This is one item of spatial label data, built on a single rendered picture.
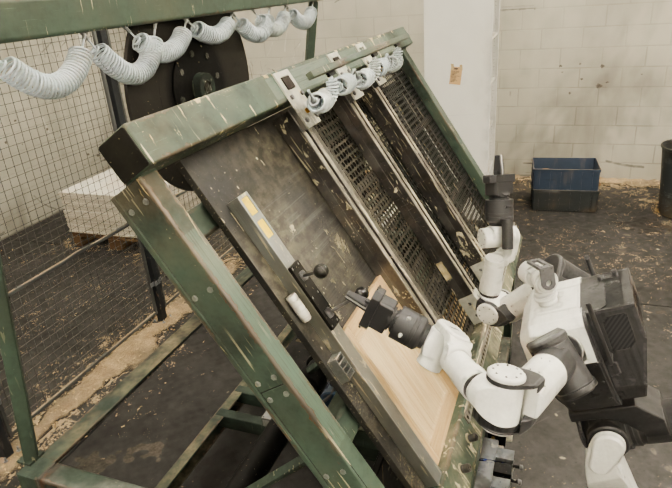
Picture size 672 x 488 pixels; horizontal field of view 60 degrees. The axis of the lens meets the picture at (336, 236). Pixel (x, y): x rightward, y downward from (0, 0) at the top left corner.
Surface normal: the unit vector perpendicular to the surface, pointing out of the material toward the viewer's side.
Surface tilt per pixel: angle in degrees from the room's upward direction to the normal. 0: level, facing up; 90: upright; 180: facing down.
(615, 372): 90
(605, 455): 90
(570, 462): 0
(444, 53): 90
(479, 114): 90
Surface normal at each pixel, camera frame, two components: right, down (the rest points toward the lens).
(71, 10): 0.93, 0.08
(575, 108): -0.34, 0.40
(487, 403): -0.52, 0.19
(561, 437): -0.07, -0.92
